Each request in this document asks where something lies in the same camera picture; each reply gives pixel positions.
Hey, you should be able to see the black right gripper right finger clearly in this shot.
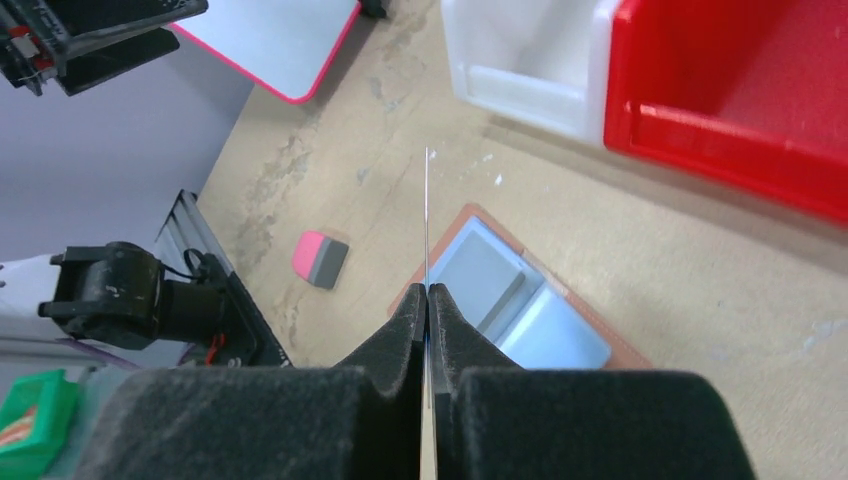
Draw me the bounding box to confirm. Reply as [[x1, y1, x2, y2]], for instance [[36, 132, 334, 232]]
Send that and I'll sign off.
[[428, 284, 755, 479]]

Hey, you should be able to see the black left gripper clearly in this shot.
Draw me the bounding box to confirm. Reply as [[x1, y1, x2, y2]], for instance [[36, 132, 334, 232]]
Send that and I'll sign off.
[[1, 0, 208, 96]]

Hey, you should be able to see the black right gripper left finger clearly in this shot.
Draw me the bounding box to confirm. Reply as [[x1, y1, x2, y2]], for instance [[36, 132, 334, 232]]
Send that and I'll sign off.
[[74, 284, 427, 479]]

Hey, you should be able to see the brown leather card holder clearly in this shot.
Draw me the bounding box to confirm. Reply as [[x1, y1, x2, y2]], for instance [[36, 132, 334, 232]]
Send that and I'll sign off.
[[410, 203, 652, 369]]

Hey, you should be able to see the pink eraser block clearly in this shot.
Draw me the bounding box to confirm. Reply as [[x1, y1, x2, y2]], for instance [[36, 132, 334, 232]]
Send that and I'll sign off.
[[291, 231, 349, 290]]

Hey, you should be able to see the pink framed whiteboard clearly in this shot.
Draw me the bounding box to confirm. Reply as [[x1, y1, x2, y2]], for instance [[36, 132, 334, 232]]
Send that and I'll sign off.
[[173, 0, 361, 104]]

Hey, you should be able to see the white plastic bin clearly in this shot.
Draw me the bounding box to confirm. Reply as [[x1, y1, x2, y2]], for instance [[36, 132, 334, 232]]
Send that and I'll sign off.
[[441, 0, 620, 146]]

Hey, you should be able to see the red plastic bin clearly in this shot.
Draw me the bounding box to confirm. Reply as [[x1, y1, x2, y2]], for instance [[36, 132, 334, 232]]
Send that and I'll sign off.
[[604, 0, 847, 226]]

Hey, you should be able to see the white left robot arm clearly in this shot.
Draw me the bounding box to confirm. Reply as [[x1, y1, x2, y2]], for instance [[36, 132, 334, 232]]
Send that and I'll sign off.
[[1, 1, 227, 350]]

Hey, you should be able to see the green box off table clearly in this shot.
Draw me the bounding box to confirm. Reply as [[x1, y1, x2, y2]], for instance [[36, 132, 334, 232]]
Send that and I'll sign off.
[[1, 369, 80, 479]]

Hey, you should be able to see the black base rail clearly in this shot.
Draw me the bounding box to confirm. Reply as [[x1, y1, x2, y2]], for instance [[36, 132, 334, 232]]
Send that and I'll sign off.
[[183, 248, 292, 367]]

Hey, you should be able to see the aluminium frame rail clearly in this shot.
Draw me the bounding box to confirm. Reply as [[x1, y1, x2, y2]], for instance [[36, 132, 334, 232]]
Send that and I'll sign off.
[[153, 190, 234, 280]]

